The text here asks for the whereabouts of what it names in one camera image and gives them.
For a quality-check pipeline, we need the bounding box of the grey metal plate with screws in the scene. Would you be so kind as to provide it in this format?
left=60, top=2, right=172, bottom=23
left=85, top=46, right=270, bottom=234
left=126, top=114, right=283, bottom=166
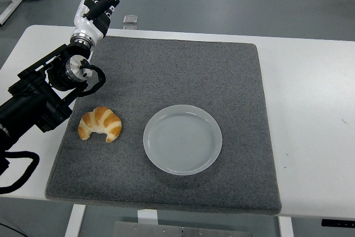
left=113, top=221, right=252, bottom=237

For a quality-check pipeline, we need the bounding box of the thin black floor cable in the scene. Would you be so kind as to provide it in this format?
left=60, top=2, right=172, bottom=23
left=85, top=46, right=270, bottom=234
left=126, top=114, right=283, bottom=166
left=0, top=222, right=22, bottom=237

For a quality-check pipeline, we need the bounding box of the white table bracket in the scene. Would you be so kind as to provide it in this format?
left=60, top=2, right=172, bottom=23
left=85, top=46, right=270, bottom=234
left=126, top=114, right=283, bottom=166
left=137, top=209, right=159, bottom=224

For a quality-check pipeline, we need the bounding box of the pale grey round plate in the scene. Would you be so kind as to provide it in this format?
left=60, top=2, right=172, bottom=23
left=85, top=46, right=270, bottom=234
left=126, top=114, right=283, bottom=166
left=143, top=104, right=223, bottom=176

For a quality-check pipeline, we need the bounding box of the black table control panel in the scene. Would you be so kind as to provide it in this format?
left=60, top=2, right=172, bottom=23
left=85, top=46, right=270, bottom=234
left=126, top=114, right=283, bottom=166
left=321, top=219, right=355, bottom=228

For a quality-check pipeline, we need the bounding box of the grey felt mat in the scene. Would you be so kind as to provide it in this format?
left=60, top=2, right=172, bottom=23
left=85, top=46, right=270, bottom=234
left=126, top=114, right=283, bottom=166
left=45, top=36, right=282, bottom=216

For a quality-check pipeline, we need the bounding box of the white table leg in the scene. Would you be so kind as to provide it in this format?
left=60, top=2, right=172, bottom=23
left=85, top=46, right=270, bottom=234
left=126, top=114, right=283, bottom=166
left=278, top=216, right=295, bottom=237
left=64, top=204, right=87, bottom=237

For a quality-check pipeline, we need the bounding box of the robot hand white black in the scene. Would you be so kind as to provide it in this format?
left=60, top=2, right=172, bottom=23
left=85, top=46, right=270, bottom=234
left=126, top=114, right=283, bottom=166
left=72, top=0, right=126, bottom=41

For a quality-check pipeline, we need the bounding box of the golden croissant bread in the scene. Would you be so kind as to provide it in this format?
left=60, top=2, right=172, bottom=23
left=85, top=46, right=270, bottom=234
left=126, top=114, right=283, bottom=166
left=77, top=106, right=123, bottom=143

